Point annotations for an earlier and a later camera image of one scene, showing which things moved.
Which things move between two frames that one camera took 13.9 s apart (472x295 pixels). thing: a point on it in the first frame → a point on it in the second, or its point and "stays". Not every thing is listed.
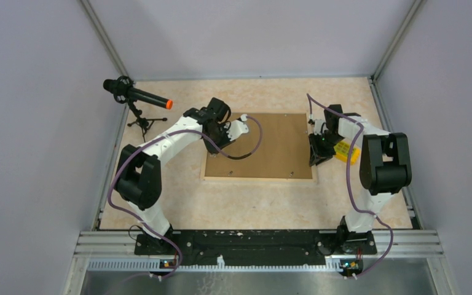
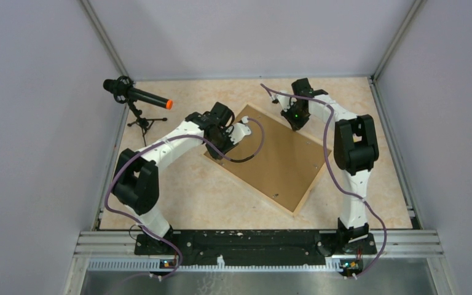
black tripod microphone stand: (145, 123) stays
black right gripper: (317, 155) → (296, 125)
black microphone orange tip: (123, 90) stays
